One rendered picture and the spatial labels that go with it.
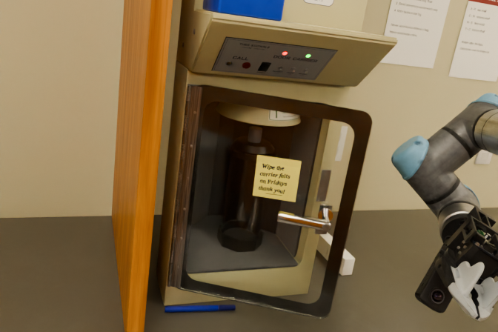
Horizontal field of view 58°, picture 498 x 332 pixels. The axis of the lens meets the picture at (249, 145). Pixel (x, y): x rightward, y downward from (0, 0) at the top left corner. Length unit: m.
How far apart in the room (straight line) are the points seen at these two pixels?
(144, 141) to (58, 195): 0.63
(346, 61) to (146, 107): 0.34
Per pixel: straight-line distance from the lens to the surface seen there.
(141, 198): 0.74
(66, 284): 1.03
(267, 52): 0.73
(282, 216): 0.76
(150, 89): 0.69
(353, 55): 0.79
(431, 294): 0.80
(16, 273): 1.08
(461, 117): 0.91
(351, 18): 0.88
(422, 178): 0.87
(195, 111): 0.78
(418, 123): 1.61
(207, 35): 0.69
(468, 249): 0.73
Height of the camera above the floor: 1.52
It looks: 17 degrees down
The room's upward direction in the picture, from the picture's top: 8 degrees clockwise
